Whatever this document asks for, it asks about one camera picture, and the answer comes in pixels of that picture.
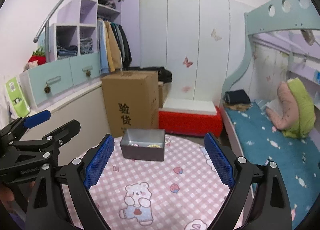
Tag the teal patterned bed mattress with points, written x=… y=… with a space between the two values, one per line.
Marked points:
x=297 y=159

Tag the teal bunk bed frame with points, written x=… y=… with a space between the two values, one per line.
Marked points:
x=275 y=15

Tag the white board on stool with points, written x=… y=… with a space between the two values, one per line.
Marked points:
x=189 y=106

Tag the person's left hand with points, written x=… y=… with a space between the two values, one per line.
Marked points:
x=15 y=197

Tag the red plush toy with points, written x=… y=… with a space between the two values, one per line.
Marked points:
x=38 y=56

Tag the large brown cardboard box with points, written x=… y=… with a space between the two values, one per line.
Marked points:
x=131 y=100

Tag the red fabric step stool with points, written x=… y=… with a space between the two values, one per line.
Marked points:
x=190 y=124

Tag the pink checkered cartoon tablecloth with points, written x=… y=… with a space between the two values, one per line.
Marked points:
x=182 y=192

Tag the hanging clothes row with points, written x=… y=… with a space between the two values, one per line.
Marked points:
x=113 y=47

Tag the pink and green pillow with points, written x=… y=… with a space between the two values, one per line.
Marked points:
x=298 y=112

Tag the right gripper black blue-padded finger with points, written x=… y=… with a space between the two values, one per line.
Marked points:
x=257 y=192
x=47 y=207

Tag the green packaged item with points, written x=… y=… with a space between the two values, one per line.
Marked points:
x=19 y=107

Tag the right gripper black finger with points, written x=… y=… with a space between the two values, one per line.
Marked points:
x=61 y=135

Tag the black clothes pile behind box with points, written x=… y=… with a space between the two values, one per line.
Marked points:
x=164 y=75

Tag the folded dark clothes on bed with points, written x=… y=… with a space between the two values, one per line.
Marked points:
x=236 y=97

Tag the folded jeans on shelf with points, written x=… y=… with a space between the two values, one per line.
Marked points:
x=86 y=46

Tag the purple stair shelf cabinet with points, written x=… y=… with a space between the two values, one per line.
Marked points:
x=72 y=46

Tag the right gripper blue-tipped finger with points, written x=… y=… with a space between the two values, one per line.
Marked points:
x=37 y=119

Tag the silver metal tin box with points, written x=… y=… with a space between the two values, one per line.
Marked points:
x=151 y=145

